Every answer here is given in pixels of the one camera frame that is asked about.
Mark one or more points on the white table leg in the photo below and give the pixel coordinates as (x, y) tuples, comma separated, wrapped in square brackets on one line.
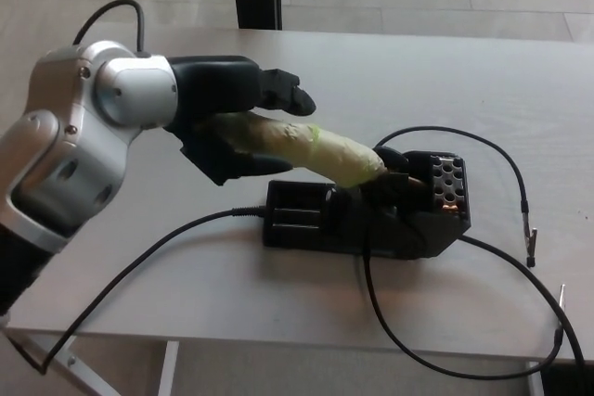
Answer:
[(534, 379), (168, 368)]

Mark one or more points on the white diagonal table brace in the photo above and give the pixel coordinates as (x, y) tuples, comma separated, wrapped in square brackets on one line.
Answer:
[(69, 362)]

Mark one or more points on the tape-wrapped soldering iron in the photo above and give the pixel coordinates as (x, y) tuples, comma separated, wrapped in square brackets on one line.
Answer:
[(325, 150)]

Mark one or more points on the black soldering station base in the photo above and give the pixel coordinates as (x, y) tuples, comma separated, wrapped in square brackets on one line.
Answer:
[(297, 224)]

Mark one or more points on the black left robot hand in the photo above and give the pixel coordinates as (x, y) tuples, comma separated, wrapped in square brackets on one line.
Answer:
[(213, 85)]

